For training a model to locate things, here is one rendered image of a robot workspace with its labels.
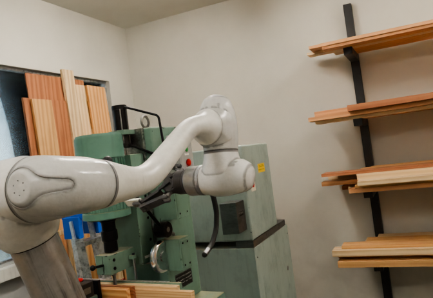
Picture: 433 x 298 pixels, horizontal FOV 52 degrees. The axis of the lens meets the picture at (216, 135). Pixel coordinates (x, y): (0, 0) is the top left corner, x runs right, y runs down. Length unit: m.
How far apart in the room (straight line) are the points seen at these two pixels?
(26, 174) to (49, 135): 2.50
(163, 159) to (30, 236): 0.32
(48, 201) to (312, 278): 3.26
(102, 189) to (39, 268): 0.23
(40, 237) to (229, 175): 0.52
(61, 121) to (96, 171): 2.61
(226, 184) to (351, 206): 2.54
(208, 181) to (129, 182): 0.38
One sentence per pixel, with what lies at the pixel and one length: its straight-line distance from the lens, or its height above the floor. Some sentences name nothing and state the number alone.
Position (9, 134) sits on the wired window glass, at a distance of 3.36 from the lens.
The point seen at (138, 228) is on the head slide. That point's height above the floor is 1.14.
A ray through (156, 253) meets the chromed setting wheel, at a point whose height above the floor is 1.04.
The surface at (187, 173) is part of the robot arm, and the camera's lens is 1.32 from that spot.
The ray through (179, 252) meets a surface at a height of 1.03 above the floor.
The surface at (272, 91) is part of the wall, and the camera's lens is 3.81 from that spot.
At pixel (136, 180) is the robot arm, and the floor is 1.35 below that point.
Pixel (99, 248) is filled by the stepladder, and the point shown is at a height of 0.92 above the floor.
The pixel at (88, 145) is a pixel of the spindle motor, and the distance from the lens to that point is 1.64.
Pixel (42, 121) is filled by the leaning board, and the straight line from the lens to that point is 3.30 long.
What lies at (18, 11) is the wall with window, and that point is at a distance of 3.58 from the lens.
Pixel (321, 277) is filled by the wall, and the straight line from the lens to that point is 3.89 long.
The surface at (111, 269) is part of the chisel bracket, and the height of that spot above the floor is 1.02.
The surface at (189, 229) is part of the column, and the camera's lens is 1.96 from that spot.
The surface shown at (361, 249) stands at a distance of 3.28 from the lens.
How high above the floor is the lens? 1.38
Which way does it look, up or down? 2 degrees up
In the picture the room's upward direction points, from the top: 7 degrees counter-clockwise
